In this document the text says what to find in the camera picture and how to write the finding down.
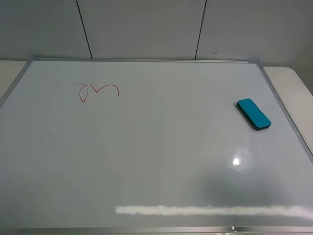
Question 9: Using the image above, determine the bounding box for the teal whiteboard eraser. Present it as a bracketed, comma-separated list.
[236, 98, 271, 131]

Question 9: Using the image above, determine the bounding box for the red marker scribble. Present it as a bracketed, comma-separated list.
[77, 82, 120, 103]

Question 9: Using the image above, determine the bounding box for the white whiteboard with aluminium frame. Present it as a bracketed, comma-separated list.
[0, 58, 313, 235]

